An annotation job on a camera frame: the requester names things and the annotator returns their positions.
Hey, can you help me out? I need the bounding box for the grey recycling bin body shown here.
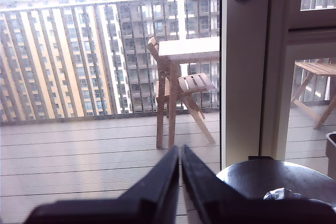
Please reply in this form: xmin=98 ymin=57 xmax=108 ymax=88
xmin=325 ymin=132 xmax=336 ymax=180

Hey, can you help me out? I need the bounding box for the white window frame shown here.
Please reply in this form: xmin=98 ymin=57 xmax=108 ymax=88
xmin=262 ymin=0 xmax=336 ymax=162

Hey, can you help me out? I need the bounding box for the wooden balcony table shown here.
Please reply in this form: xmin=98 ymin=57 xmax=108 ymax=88
xmin=156 ymin=37 xmax=221 ymax=150

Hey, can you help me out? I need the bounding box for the balcony railing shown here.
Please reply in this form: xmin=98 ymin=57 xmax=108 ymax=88
xmin=0 ymin=0 xmax=221 ymax=126

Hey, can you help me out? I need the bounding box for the white paper ball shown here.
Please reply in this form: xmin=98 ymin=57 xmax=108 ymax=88
xmin=263 ymin=187 xmax=302 ymax=200

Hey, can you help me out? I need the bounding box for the round dark side table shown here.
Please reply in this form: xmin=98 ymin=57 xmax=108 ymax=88
xmin=215 ymin=159 xmax=336 ymax=201

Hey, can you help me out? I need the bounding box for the white glazed balcony door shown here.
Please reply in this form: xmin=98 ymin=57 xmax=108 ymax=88
xmin=0 ymin=0 xmax=271 ymax=168

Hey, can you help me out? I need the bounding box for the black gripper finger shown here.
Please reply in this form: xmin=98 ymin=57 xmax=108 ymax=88
xmin=181 ymin=144 xmax=250 ymax=224
xmin=112 ymin=144 xmax=181 ymax=224

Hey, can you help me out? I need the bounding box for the beige high-rise building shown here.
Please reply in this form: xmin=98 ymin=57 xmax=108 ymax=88
xmin=0 ymin=8 xmax=127 ymax=122

